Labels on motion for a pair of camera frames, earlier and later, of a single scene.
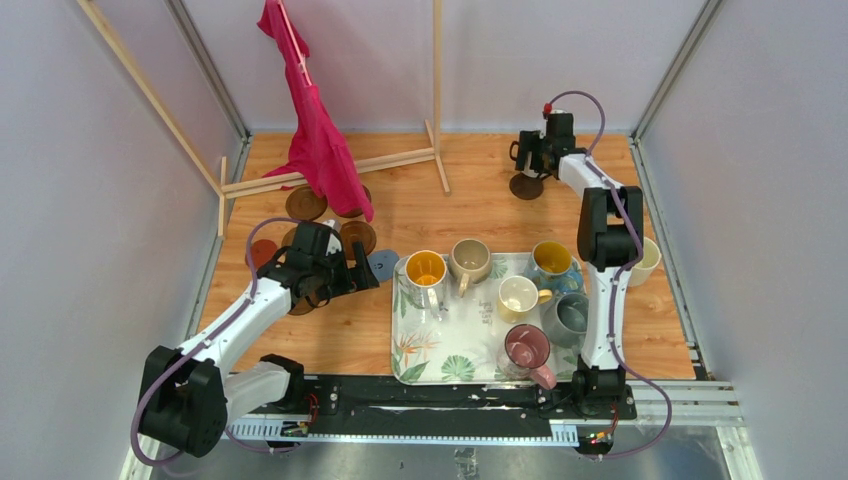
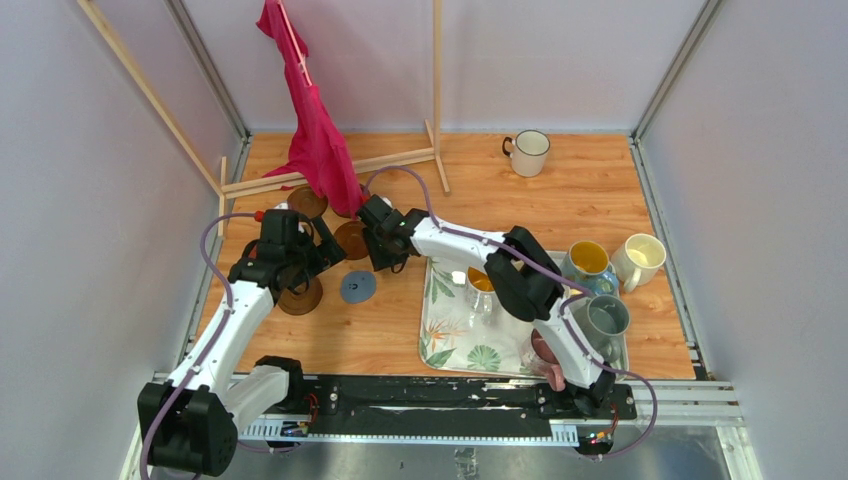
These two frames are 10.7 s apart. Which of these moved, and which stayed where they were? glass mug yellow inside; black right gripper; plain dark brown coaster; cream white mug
Moved: black right gripper; glass mug yellow inside
Stayed: plain dark brown coaster; cream white mug
